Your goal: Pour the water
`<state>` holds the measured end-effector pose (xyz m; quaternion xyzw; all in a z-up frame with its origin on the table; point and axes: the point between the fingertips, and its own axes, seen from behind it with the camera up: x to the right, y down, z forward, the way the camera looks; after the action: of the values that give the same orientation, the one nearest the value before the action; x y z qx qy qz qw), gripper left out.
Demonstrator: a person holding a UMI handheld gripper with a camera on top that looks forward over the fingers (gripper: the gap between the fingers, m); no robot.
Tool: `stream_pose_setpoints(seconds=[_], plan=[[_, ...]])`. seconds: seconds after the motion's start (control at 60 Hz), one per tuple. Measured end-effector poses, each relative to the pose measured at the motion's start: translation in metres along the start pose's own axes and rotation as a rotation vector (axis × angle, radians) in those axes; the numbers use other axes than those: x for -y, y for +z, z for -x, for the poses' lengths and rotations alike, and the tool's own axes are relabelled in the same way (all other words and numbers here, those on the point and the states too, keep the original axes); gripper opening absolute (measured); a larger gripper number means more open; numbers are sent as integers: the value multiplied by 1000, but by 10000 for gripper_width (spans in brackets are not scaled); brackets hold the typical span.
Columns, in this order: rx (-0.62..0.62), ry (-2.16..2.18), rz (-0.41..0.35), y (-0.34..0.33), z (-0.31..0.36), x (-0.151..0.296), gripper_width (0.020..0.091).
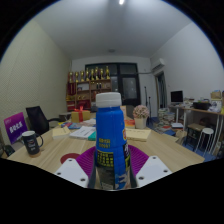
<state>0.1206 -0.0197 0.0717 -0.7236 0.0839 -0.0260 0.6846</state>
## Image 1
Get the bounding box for yellow gift box red ribbon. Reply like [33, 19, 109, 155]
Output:
[70, 106, 92, 124]

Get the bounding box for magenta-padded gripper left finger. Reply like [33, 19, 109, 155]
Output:
[53, 145, 98, 190]

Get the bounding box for black mug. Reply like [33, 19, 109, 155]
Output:
[21, 130, 45, 157]

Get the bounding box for wooden shelf unit with trophies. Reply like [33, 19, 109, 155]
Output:
[65, 65, 113, 113]

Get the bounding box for white wall air conditioner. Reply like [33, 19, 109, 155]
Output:
[150, 57, 167, 76]

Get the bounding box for white open booklet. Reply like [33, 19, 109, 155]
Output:
[68, 125, 97, 140]

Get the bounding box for pale yellow book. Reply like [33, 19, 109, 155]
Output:
[51, 126, 72, 140]

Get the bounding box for blue drink bottle white cap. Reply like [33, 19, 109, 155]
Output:
[94, 92, 132, 191]

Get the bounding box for orange box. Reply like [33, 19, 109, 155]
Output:
[124, 118, 136, 130]

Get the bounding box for black computer monitor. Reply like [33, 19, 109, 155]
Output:
[170, 89, 185, 105]

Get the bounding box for cardboard box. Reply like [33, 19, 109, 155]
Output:
[210, 90, 223, 100]

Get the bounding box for yellow paper pad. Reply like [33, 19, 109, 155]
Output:
[125, 127, 152, 143]

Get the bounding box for colourful flat books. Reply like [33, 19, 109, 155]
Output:
[59, 120, 82, 131]

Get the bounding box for pink flowers in white pot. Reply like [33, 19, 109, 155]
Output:
[132, 104, 151, 130]

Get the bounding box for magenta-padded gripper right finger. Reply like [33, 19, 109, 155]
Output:
[128, 144, 173, 190]

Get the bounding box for black framed glass door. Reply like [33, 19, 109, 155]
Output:
[84, 62, 142, 108]

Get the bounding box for black printer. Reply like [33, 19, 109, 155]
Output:
[192, 100, 212, 111]

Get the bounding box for teal book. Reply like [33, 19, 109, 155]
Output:
[87, 130, 98, 142]

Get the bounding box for purple sign board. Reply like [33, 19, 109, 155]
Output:
[3, 111, 29, 145]

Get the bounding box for brown wooden stool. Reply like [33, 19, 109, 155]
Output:
[184, 122, 206, 148]

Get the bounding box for pile of books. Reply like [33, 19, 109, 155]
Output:
[155, 107, 185, 137]

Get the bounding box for black office chair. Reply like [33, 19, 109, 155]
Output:
[25, 105, 65, 136]

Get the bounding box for flat round red coaster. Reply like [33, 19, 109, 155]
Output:
[60, 152, 81, 165]

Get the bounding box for white round stool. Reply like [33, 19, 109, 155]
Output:
[194, 127, 215, 155]

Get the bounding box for wooden side desk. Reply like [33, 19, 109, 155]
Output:
[167, 103, 224, 158]

